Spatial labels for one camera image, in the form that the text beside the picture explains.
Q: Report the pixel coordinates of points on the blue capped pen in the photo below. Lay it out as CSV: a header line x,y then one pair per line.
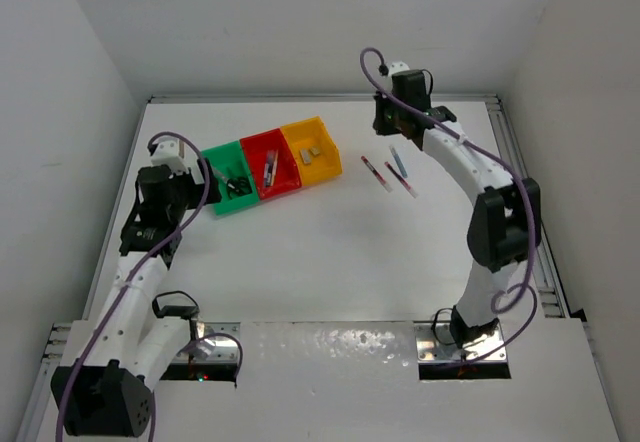
x,y
398,161

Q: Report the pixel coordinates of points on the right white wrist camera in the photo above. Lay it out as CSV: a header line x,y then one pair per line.
x,y
390,69

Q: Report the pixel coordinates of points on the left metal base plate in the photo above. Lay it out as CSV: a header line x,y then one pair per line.
x,y
219,346

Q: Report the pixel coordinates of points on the yellow plastic bin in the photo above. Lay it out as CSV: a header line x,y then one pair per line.
x,y
310,133

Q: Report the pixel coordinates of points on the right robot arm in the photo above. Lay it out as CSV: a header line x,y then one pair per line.
x,y
504,229

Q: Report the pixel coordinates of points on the green plastic bin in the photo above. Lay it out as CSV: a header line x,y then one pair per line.
x,y
231,155

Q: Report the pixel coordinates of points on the red plastic bin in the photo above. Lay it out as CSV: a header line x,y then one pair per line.
x,y
255,148

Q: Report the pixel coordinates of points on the yellow highlighter pen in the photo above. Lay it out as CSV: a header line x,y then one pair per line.
x,y
272,172

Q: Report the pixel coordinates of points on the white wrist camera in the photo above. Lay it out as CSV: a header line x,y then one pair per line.
x,y
169,152
390,69

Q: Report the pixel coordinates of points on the green pen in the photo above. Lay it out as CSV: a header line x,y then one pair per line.
x,y
269,158

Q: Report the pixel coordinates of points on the dark red pen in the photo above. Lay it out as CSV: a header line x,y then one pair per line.
x,y
401,180

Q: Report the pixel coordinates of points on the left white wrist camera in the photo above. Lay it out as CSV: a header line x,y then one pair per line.
x,y
169,152

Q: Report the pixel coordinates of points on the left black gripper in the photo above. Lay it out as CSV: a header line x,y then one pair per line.
x,y
196,189

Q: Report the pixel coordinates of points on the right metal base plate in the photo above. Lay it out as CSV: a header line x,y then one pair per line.
x,y
436,346

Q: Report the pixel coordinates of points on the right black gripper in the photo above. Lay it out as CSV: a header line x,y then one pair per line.
x,y
379,125

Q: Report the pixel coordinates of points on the black handled scissors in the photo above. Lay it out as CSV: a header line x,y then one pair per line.
x,y
234,187
246,185

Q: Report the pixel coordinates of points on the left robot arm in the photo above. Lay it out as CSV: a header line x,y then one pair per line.
x,y
108,390

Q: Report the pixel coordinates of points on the metal base plate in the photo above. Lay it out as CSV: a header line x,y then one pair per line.
x,y
219,346
436,346

